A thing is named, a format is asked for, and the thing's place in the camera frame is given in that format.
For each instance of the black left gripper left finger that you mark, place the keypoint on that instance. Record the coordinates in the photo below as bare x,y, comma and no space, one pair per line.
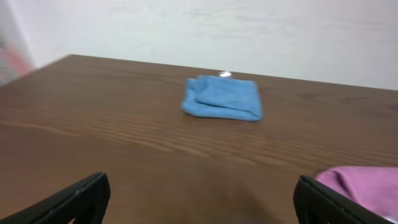
84,202

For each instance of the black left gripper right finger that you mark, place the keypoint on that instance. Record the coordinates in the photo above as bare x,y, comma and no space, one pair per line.
315,203

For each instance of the purple cloth with white tag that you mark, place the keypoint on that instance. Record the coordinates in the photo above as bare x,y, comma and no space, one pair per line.
374,188

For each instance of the blue folded cloth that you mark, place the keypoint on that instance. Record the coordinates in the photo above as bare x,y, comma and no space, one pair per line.
208,96

